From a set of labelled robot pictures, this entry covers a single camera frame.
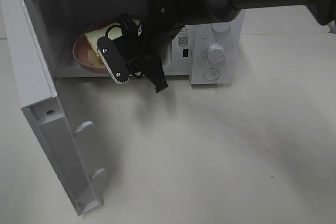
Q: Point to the warning sticker with QR code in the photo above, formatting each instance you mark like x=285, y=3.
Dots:
x=183, y=37

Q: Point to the round door release button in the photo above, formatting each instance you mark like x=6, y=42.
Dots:
x=211, y=74

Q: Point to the white bread sandwich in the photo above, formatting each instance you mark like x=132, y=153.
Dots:
x=94, y=35

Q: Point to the white upper power knob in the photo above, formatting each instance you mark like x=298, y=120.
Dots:
x=220, y=27

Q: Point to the white microwave oven body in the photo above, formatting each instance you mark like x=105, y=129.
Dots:
x=66, y=20

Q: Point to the white microwave door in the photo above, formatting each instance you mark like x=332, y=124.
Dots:
x=44, y=119

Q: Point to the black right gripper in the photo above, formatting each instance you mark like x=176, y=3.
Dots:
x=141, y=44

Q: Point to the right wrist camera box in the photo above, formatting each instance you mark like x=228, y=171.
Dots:
x=112, y=60

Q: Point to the pink round plate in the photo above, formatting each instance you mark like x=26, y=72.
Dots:
x=81, y=50

